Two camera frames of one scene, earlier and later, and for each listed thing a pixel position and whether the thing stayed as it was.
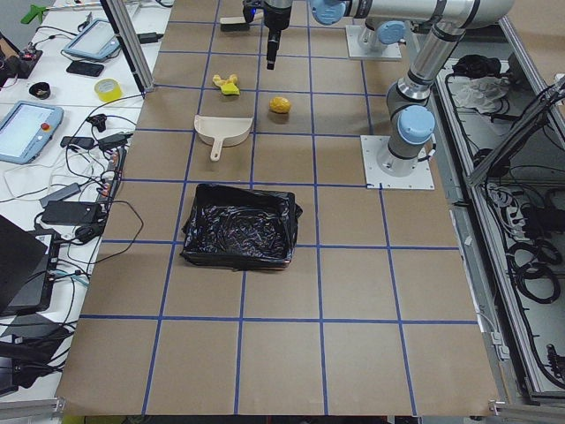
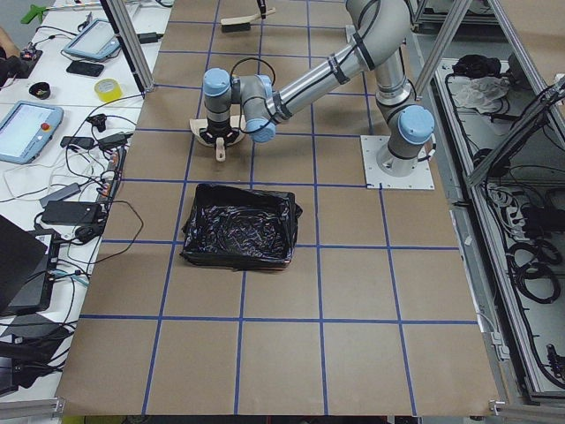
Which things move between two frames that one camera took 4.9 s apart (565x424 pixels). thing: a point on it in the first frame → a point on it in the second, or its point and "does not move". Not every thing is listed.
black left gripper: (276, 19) → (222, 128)
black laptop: (28, 260) does not move
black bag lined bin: (241, 229) does not move
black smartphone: (89, 69) does not move
